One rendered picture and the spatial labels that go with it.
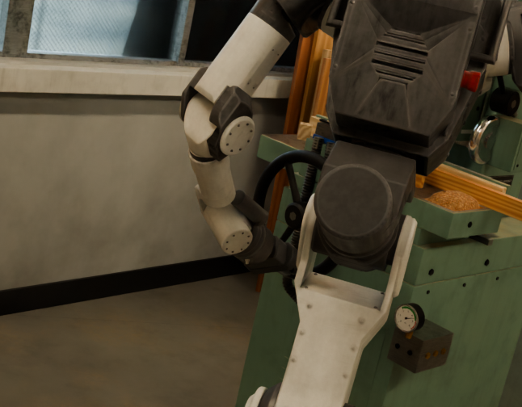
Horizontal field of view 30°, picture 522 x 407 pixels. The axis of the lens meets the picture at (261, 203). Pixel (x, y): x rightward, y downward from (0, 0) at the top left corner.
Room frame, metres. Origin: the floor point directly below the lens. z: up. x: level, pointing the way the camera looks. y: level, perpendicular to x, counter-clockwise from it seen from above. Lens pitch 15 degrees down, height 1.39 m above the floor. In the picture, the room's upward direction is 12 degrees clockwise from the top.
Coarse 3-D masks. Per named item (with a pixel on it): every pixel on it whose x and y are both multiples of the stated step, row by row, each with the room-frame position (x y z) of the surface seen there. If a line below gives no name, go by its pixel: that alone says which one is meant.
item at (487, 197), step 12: (432, 180) 2.27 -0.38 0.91; (444, 180) 2.25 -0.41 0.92; (456, 180) 2.23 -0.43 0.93; (468, 180) 2.22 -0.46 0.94; (468, 192) 2.20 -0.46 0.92; (480, 192) 2.18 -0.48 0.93; (492, 192) 2.16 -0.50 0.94; (480, 204) 2.18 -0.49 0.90; (492, 204) 2.16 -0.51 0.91; (504, 204) 2.14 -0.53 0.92; (516, 204) 2.12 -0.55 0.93; (516, 216) 2.11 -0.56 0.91
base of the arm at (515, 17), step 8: (512, 8) 1.68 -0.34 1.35; (520, 8) 1.67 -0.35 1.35; (512, 16) 1.67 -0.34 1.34; (520, 16) 1.66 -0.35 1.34; (512, 24) 1.66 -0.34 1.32; (520, 24) 1.65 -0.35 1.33; (520, 32) 1.65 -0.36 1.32; (520, 40) 1.64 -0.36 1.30; (520, 48) 1.63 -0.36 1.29; (520, 56) 1.63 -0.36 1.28; (512, 64) 1.63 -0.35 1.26; (520, 64) 1.62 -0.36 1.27; (512, 72) 1.62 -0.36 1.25; (520, 72) 1.61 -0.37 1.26; (520, 80) 1.61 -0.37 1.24; (520, 88) 1.62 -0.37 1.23
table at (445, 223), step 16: (272, 144) 2.41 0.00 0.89; (288, 144) 2.39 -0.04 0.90; (304, 144) 2.43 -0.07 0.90; (272, 160) 2.40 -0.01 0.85; (416, 192) 2.16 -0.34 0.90; (432, 192) 2.20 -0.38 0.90; (416, 208) 2.10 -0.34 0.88; (432, 208) 2.08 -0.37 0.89; (432, 224) 2.07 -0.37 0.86; (448, 224) 2.04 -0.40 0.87; (464, 224) 2.08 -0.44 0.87; (480, 224) 2.13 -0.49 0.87; (496, 224) 2.18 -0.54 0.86
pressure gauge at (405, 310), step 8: (408, 304) 2.00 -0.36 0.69; (416, 304) 2.01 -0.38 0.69; (400, 312) 2.01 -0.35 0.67; (408, 312) 2.00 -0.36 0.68; (416, 312) 1.99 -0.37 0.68; (400, 320) 2.01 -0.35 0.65; (408, 320) 2.00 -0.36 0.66; (416, 320) 1.98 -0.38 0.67; (424, 320) 2.00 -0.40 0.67; (400, 328) 2.00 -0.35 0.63; (408, 328) 1.99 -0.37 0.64; (416, 328) 1.99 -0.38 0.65; (408, 336) 2.01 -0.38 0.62
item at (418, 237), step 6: (300, 192) 2.33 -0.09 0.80; (420, 228) 2.09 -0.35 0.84; (420, 234) 2.09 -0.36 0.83; (426, 234) 2.11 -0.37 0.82; (432, 234) 2.12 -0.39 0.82; (414, 240) 2.09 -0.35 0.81; (420, 240) 2.09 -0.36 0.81; (426, 240) 2.11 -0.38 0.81; (432, 240) 2.13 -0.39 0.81; (438, 240) 2.15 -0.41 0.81; (444, 240) 2.17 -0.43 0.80; (450, 240) 2.18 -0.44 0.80
